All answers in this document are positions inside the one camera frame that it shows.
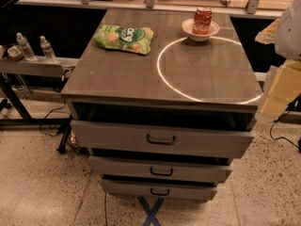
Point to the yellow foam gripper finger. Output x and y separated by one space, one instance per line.
285 88

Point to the red coke can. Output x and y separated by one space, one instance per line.
202 21

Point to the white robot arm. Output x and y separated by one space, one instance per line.
288 33

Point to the white paper bowl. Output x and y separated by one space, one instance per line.
187 28

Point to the small bowl on side table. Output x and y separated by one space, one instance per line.
12 53

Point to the middle grey drawer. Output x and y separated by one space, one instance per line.
160 169

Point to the grey drawer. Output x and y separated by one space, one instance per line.
160 169
198 193
159 139

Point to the grey drawer cabinet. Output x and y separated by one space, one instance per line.
181 83

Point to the top grey drawer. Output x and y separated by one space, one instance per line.
159 139

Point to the bottom grey drawer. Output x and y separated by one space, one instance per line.
198 193

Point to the green chip bag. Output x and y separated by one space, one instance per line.
135 40

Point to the blue tape cross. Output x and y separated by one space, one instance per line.
151 211

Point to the right clear water bottle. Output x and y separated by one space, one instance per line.
47 49

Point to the clear water bottle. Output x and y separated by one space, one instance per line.
47 49
25 47

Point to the grey side table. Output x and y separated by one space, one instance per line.
39 67

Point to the left clear water bottle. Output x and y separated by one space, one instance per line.
25 47

